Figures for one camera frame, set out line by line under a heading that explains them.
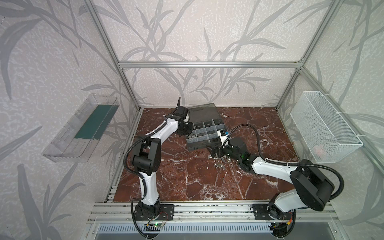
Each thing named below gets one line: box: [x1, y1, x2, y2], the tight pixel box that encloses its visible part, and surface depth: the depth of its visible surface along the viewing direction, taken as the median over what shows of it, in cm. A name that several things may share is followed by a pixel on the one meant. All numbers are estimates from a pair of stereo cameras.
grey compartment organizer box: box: [186, 103, 227, 151], surface depth 106 cm
